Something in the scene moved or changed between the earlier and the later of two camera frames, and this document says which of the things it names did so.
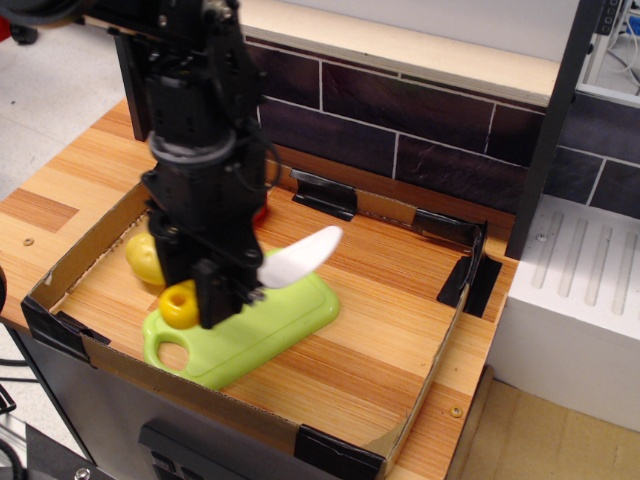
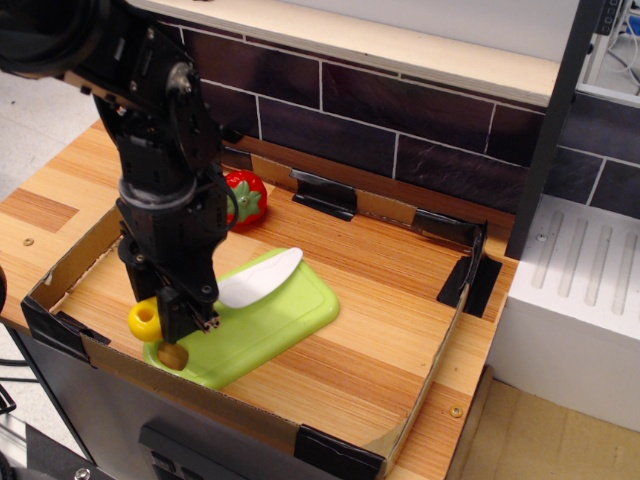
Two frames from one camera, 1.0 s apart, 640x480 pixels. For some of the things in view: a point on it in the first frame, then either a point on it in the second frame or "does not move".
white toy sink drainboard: x=570 y=327 does not move
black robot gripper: x=203 y=190 -> x=169 y=244
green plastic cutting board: x=280 y=316 does not move
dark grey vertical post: x=555 y=123 does not move
